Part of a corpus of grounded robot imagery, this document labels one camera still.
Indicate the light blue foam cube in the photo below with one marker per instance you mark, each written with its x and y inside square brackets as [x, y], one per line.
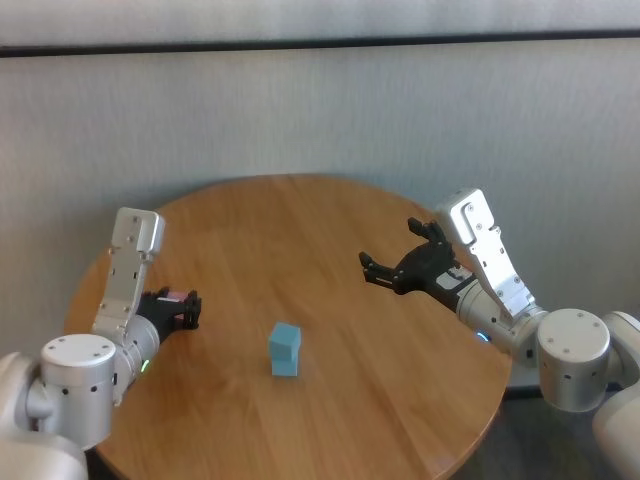
[282, 340]
[285, 367]

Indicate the pink foam cube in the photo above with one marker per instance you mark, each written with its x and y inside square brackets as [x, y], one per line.
[175, 296]

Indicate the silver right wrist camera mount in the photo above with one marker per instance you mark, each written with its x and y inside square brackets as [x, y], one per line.
[500, 280]

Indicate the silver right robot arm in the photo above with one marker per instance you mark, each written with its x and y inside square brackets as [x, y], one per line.
[575, 360]

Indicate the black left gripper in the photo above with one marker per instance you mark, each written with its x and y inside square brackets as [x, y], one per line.
[157, 312]

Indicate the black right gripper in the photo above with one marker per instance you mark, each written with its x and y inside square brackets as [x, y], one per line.
[425, 267]

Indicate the black wall rail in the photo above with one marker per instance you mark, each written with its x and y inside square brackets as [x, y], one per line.
[320, 42]

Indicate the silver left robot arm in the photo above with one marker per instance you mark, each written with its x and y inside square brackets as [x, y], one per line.
[75, 380]

